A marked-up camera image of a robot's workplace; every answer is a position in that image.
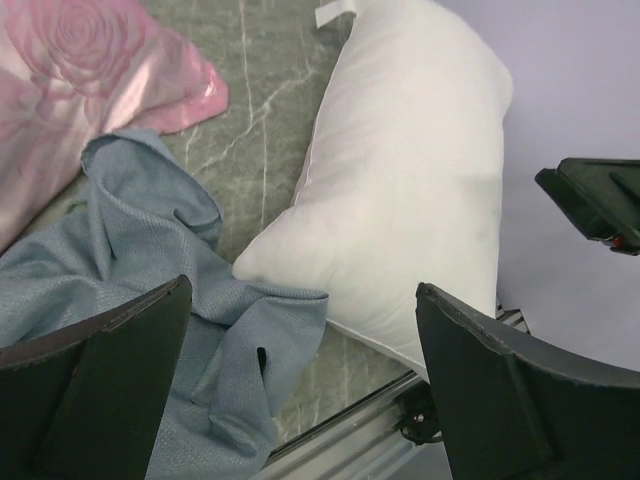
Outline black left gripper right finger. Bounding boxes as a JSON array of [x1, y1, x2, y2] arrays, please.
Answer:
[[416, 283, 639, 479]]

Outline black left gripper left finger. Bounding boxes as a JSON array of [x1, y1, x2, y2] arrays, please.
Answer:
[[1, 275, 192, 479]]

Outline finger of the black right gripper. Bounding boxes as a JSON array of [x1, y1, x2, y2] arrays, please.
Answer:
[[535, 158, 639, 256]]

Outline blue-grey pillowcase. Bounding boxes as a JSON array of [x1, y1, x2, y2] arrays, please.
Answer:
[[1, 130, 328, 479]]

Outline white pillow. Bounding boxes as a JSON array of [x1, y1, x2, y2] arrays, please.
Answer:
[[233, 1, 513, 374]]

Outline pink satin rose pillow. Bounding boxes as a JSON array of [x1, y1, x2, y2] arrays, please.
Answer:
[[1, 1, 228, 246]]

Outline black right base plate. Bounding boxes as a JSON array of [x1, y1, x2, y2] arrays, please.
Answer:
[[397, 382, 443, 446]]

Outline aluminium frame rail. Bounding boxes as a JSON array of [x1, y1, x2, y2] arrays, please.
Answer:
[[254, 304, 531, 480]]

